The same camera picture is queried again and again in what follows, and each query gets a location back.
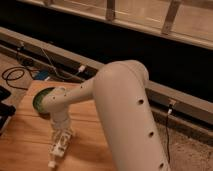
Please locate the white plastic bottle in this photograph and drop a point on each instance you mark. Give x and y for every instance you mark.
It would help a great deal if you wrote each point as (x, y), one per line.
(57, 150)

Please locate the wooden railing frame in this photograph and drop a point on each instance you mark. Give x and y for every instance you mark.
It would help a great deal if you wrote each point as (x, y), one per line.
(187, 21)

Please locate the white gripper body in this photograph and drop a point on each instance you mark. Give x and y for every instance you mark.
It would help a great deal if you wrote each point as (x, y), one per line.
(60, 123)

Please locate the blue object on floor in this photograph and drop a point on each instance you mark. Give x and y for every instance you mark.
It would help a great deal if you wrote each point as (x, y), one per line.
(42, 75)

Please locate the black device at left edge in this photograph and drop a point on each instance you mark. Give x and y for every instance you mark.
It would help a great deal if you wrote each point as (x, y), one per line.
(6, 111)

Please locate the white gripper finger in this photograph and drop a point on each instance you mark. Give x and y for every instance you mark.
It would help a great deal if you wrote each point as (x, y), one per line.
(54, 138)
(68, 135)

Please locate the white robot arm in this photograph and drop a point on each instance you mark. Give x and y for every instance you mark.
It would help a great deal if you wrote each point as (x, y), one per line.
(118, 90)

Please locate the green ceramic bowl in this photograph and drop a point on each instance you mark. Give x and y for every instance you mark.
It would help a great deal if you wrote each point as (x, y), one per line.
(37, 100)

